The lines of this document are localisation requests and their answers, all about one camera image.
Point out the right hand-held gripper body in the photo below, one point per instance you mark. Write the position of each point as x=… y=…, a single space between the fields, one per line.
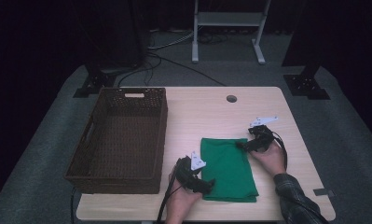
x=263 y=138

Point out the green printed t-shirt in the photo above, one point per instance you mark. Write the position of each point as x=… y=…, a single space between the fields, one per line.
x=228 y=168

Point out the person's right hand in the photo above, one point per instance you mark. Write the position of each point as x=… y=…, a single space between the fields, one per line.
x=272 y=158

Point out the white metal stand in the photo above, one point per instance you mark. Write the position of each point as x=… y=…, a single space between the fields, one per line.
x=230 y=18

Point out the grey tape strip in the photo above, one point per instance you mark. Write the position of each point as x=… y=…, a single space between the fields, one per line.
x=323 y=192

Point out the brown wicker basket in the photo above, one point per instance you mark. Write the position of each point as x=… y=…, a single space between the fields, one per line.
x=124 y=140

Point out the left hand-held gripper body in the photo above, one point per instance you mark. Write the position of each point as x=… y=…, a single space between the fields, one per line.
x=188 y=177

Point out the person's left hand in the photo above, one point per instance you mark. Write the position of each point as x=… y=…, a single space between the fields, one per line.
x=179 y=205

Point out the black metal stand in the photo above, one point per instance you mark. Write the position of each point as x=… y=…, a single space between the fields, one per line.
x=305 y=85
x=95 y=82

